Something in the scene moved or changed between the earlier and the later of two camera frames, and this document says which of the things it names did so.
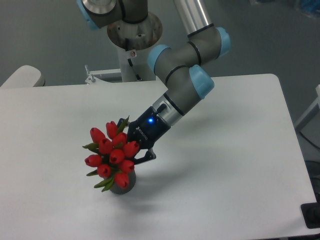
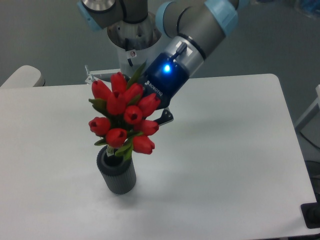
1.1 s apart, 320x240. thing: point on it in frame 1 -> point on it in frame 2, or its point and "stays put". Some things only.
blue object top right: (310, 6) stays put
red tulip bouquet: (114, 161) -> (124, 105)
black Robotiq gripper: (147, 130) -> (164, 76)
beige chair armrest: (26, 76) stays put
